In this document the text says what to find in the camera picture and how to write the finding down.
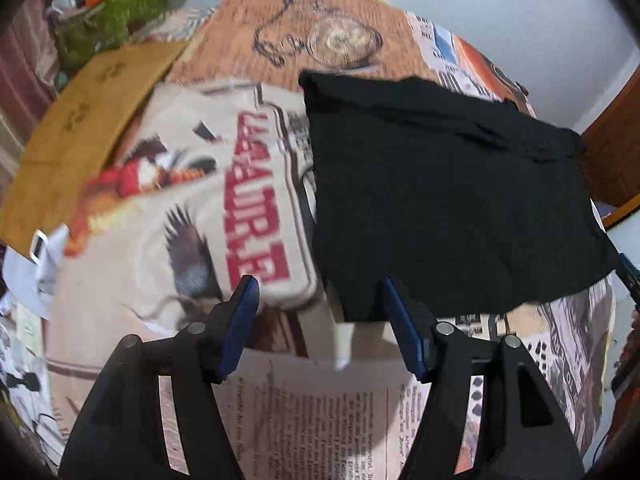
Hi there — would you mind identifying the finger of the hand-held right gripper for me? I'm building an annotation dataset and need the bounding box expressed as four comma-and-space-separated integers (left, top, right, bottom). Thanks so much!
615, 252, 640, 307

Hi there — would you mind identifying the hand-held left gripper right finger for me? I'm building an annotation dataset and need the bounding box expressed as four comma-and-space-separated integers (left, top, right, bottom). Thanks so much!
381, 276, 587, 480

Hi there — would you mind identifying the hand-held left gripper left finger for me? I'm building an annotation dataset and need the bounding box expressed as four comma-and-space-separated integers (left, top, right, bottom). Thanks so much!
57, 275, 261, 480

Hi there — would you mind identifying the black elephant print t-shirt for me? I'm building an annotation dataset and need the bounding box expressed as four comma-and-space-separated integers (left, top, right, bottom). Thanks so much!
298, 70, 621, 323

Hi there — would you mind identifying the white smartphone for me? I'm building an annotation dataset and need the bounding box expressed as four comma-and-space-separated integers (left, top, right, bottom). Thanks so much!
29, 230, 51, 263

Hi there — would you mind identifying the pile of printed papers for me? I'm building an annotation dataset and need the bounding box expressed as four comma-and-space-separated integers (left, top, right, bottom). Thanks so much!
0, 225, 76, 461

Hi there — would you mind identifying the bamboo lap desk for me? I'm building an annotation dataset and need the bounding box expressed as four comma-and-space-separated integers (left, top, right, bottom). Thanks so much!
0, 40, 188, 256

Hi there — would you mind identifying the green fabric storage box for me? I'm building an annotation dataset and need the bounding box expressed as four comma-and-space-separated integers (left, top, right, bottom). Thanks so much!
52, 0, 168, 73

